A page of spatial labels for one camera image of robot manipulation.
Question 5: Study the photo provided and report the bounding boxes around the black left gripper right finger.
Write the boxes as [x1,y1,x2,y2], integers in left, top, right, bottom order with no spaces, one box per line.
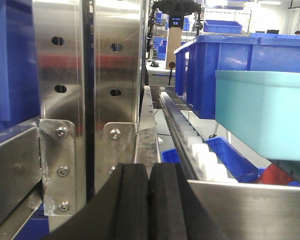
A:
[149,163,228,240]

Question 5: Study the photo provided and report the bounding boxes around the blue bin lower shelf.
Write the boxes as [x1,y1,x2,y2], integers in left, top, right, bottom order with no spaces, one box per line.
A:
[205,136,265,183]

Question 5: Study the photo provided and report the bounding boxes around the light turquoise plastic bin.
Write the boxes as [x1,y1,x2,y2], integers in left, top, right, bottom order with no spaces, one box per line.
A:
[215,70,300,161]

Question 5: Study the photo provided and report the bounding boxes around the blue crate at left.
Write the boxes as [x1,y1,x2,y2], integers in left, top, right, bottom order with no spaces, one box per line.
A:
[0,0,40,132]

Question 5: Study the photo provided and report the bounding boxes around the stainless steel rack frame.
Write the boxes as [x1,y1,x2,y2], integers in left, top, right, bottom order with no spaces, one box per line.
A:
[0,0,300,240]

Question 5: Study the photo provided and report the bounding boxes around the red snack bag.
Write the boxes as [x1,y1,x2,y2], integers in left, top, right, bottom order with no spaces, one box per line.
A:
[254,163,295,186]

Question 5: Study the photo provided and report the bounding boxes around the white roller conveyor track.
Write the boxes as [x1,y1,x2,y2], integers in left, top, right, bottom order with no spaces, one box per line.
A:
[159,92,238,183]

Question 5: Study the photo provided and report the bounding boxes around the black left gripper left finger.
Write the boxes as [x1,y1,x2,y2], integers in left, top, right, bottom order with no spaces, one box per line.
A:
[44,163,149,240]

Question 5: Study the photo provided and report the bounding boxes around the small blue bin below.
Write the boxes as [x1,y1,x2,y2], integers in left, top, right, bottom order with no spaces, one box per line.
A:
[161,148,181,164]

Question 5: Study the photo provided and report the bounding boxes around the brown cardboard box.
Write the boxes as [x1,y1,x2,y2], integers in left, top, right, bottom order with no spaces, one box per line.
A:
[165,27,183,70]

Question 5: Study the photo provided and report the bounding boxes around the blue crate on far shelf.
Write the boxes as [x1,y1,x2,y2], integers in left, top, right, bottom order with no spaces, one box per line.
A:
[203,20,243,34]

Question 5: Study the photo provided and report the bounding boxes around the large blue plastic crate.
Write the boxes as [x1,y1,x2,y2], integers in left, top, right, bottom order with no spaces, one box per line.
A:
[174,35,300,120]

